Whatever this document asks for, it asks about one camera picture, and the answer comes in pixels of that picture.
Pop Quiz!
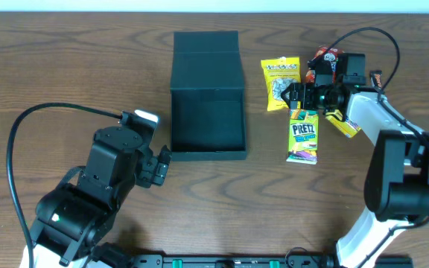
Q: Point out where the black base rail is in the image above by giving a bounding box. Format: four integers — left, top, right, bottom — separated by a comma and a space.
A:
124, 254, 413, 268

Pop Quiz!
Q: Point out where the black gift box with lid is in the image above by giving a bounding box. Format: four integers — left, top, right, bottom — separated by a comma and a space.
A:
170, 31, 247, 162

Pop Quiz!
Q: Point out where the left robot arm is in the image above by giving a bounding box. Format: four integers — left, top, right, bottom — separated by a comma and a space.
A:
22, 124, 171, 267

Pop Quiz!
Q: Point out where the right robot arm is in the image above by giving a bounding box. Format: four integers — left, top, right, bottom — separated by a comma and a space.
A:
281, 83, 429, 267

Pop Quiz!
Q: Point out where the small dark chocolate bar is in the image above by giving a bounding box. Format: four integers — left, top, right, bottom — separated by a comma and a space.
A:
369, 70, 383, 89

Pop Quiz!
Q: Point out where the green yellow Pretz box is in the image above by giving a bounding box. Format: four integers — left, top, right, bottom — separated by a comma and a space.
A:
286, 109, 319, 165

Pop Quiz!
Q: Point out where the red Hello Panda box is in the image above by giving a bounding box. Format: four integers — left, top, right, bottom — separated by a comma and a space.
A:
305, 46, 344, 86

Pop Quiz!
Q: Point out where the black cable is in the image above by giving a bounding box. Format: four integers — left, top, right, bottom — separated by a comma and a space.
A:
307, 26, 429, 230
5, 102, 123, 268

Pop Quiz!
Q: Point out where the right black cable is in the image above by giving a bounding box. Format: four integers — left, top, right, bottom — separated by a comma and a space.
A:
307, 26, 429, 230

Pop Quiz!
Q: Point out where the yellow Mentos candy tub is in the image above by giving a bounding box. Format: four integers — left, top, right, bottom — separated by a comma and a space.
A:
326, 109, 361, 138

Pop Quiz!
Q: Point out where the yellow Hacks candy bag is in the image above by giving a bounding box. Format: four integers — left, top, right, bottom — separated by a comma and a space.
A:
261, 57, 302, 112

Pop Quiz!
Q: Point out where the left black cable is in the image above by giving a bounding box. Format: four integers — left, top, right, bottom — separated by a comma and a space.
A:
5, 102, 123, 268

